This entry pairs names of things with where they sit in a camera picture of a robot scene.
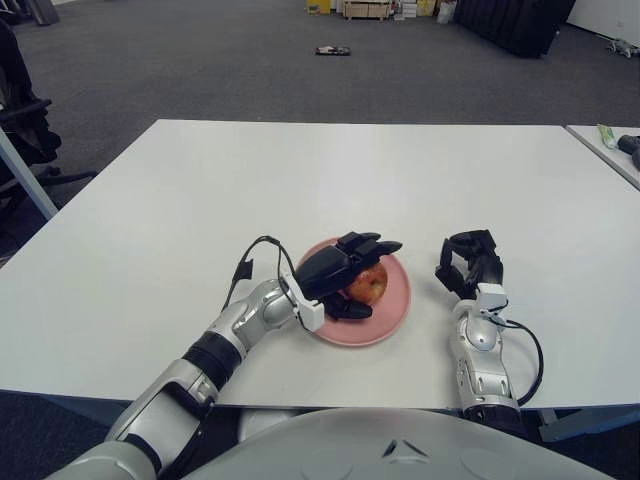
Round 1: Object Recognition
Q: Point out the black office chair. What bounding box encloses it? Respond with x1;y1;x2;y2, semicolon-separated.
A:
0;19;99;221

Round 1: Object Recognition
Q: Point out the grey slanted desk leg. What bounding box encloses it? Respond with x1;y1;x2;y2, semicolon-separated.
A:
0;124;59;221

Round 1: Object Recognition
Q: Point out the wooden crate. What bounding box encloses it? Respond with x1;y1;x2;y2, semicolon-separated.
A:
342;0;391;22

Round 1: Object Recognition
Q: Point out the blue grey table foot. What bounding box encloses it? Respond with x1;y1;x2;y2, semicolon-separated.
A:
537;407;640;444

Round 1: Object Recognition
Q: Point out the red yellow apple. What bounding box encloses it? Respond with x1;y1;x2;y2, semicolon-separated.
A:
342;263;389;304

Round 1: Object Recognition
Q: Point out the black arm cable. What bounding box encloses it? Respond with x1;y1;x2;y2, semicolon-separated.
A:
499;317;545;407
222;234;301;311

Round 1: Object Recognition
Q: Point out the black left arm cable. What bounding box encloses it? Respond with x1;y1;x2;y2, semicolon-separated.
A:
222;234;301;311

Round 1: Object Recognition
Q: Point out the pink round plate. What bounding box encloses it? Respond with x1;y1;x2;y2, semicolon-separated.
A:
295;238;412;347

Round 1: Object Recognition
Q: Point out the grey bin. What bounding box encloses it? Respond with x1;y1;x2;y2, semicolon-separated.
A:
33;0;60;25

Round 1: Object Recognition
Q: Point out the black cabinet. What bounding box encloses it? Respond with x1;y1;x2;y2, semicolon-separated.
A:
452;0;576;59

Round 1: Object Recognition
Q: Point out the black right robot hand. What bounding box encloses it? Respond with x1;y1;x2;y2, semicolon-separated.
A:
434;229;505;301

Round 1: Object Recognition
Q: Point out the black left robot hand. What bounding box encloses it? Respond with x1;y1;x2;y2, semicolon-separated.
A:
294;230;404;321

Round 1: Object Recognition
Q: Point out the grey robot torso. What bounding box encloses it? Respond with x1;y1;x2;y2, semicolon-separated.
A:
164;407;621;480

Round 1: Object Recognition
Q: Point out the white side table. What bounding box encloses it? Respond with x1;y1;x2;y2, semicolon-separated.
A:
564;124;640;191

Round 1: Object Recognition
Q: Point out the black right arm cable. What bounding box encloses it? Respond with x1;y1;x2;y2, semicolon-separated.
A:
499;317;545;407

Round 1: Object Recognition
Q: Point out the grey robot dog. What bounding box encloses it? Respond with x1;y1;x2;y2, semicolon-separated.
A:
606;37;640;57

